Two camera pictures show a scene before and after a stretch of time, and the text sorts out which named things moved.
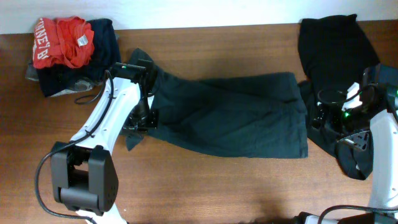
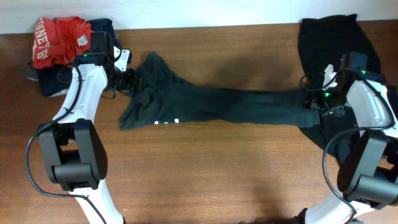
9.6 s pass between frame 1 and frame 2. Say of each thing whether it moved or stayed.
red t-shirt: stayed
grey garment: stayed
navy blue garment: stayed
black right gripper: moved
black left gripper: moved
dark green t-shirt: moved
